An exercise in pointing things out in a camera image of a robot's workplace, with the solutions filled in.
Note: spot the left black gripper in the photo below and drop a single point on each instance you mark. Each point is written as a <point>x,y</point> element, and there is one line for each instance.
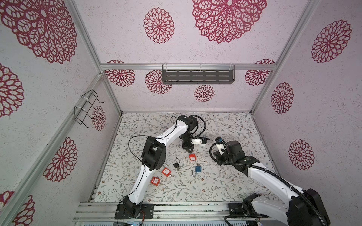
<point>187,147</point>

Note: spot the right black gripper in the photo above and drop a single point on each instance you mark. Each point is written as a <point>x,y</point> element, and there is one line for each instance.
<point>218,156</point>

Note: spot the red padlock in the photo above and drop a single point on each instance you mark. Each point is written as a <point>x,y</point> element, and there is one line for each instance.
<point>155,181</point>
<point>192,157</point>
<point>166,172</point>

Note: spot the blue padlock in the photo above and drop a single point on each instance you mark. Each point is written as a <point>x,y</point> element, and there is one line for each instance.
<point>197,169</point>

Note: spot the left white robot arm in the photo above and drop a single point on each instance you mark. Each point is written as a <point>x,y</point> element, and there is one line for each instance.
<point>153,158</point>

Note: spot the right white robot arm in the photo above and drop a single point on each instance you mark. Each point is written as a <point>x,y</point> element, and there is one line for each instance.
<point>295,207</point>

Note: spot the black padlock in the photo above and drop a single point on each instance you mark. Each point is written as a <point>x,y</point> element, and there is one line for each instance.
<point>176,164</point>

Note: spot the grey slotted wall shelf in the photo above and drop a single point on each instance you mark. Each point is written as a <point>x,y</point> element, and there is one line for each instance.
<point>197,77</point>

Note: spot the black wire wall basket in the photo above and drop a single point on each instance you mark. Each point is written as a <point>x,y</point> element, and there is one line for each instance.
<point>90,114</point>

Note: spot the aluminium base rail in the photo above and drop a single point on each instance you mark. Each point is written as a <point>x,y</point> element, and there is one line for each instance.
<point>161,211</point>

